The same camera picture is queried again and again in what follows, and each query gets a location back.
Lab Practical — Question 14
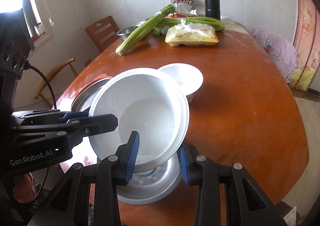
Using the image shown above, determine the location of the shallow steel pan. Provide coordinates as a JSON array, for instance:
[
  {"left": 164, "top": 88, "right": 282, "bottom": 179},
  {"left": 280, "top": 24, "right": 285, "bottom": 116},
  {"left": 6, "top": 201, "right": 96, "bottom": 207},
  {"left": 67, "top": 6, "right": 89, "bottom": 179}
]
[{"left": 71, "top": 77, "right": 110, "bottom": 112}]

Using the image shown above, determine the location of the red instant noodle bowl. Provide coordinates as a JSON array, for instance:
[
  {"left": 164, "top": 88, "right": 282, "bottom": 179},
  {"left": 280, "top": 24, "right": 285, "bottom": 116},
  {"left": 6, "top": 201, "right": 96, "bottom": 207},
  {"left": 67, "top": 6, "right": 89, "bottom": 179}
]
[{"left": 89, "top": 68, "right": 189, "bottom": 173}]

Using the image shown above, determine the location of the large steel bowl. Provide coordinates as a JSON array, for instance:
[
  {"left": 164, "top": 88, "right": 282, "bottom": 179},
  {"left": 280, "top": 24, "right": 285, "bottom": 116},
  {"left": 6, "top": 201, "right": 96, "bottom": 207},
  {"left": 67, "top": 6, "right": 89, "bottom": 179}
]
[{"left": 117, "top": 154, "right": 182, "bottom": 205}]

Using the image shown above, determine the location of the person's hand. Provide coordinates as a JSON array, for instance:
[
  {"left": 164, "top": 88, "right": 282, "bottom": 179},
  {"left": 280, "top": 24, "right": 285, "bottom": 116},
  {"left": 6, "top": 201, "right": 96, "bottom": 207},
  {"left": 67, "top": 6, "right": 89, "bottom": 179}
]
[{"left": 13, "top": 173, "right": 36, "bottom": 204}]

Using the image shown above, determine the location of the curved wooden armchair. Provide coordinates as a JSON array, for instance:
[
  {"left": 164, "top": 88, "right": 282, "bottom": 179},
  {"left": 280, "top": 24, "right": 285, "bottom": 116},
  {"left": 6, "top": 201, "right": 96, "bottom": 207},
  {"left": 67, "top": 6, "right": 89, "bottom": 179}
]
[{"left": 34, "top": 58, "right": 78, "bottom": 108}]

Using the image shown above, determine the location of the brown wooden chair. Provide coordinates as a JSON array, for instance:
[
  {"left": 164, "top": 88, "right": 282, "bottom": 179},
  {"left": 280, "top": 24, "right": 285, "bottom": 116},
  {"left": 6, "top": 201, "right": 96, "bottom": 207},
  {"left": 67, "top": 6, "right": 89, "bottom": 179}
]
[{"left": 85, "top": 16, "right": 119, "bottom": 52}]

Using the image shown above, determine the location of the celery bunch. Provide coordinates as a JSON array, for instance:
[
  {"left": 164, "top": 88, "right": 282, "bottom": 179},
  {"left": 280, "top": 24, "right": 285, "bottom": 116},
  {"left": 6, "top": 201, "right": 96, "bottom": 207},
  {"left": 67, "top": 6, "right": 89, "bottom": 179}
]
[
  {"left": 152, "top": 17, "right": 225, "bottom": 36},
  {"left": 116, "top": 4, "right": 175, "bottom": 56}
]

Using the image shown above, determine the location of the small steel bowl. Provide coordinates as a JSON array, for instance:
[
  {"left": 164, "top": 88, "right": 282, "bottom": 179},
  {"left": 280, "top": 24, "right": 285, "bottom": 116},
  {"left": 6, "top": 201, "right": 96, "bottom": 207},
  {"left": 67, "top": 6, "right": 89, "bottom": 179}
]
[{"left": 116, "top": 25, "right": 138, "bottom": 41}]

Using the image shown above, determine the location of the yellow noodle bag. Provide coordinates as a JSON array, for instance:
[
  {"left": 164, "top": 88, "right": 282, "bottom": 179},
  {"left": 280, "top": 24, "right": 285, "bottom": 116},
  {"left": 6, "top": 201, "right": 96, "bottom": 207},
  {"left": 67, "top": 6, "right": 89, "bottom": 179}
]
[{"left": 165, "top": 23, "right": 219, "bottom": 46}]

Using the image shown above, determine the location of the pink cloth on chair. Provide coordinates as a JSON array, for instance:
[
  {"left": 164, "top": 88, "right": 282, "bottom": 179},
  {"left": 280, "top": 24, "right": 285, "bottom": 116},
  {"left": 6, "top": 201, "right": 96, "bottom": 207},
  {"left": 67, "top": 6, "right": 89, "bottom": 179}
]
[{"left": 253, "top": 30, "right": 299, "bottom": 83}]

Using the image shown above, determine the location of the pink cartoon folding screen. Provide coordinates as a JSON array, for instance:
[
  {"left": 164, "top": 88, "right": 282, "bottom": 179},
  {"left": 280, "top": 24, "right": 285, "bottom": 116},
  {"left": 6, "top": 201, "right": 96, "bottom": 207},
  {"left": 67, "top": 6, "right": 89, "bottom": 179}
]
[{"left": 290, "top": 0, "right": 319, "bottom": 91}]

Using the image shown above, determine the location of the black thermos flask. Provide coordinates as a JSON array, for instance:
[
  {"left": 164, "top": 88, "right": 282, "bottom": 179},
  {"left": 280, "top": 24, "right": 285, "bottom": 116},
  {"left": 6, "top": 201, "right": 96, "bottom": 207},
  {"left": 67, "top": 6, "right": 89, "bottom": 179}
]
[{"left": 204, "top": 0, "right": 221, "bottom": 20}]

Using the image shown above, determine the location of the black cable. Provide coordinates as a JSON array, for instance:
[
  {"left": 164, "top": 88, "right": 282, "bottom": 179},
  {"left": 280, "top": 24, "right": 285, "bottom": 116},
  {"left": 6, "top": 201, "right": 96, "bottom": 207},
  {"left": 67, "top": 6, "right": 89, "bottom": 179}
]
[{"left": 24, "top": 62, "right": 58, "bottom": 110}]

